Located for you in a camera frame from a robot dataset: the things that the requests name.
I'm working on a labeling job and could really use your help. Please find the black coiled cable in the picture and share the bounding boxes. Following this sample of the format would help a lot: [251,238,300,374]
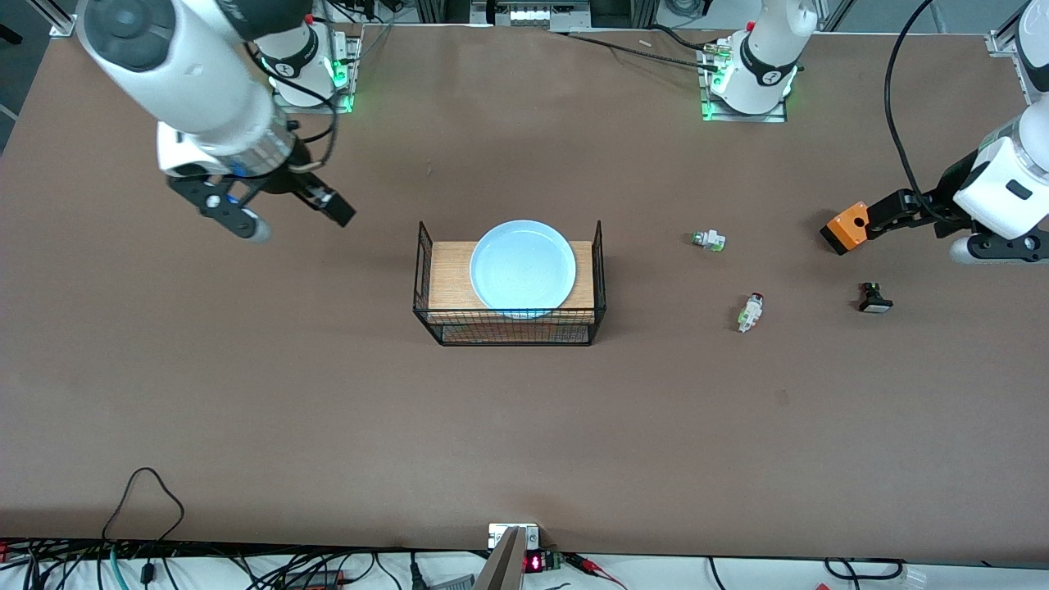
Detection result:
[824,557,906,581]

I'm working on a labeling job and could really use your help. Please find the aluminium frame rack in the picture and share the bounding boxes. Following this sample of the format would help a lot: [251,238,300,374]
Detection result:
[414,0,661,34]

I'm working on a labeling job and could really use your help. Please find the thin black looped cable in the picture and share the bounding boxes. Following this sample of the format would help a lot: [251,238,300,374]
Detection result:
[102,467,185,543]

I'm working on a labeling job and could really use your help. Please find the orange button enclosure box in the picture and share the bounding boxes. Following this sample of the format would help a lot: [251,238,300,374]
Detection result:
[820,202,870,256]

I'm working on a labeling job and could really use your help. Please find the wooden shelf board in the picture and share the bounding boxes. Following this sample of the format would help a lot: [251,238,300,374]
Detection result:
[428,240,596,314]

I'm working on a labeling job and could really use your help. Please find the black cable to arm base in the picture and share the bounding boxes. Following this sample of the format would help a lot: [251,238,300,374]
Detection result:
[568,33,720,68]

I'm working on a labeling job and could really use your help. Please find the red and black clip leads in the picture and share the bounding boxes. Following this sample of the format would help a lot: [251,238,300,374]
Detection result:
[565,553,628,590]

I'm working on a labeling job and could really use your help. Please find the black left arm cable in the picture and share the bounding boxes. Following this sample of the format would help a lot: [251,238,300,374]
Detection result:
[883,0,943,218]

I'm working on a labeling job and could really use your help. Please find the black wire basket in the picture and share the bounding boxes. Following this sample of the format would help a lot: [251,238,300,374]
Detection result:
[412,220,608,347]

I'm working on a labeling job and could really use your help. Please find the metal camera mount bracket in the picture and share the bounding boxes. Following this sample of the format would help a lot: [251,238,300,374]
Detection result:
[474,523,542,590]

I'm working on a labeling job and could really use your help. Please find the light blue round plate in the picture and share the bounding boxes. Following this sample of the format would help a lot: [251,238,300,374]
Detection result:
[470,220,577,320]

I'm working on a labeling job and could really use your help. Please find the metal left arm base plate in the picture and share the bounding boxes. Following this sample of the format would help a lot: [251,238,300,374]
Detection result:
[698,39,789,124]

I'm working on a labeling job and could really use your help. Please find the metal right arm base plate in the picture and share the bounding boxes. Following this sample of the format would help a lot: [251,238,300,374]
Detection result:
[269,34,363,114]

